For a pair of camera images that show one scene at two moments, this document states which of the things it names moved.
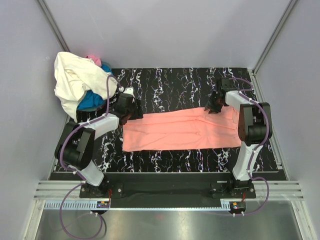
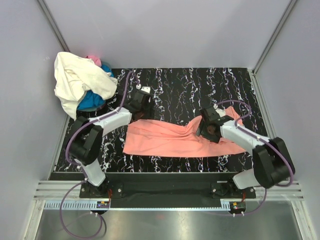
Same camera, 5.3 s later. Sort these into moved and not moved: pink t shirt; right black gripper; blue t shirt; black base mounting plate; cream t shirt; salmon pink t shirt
Moved: right black gripper; salmon pink t shirt
Not moved: black base mounting plate; cream t shirt; pink t shirt; blue t shirt
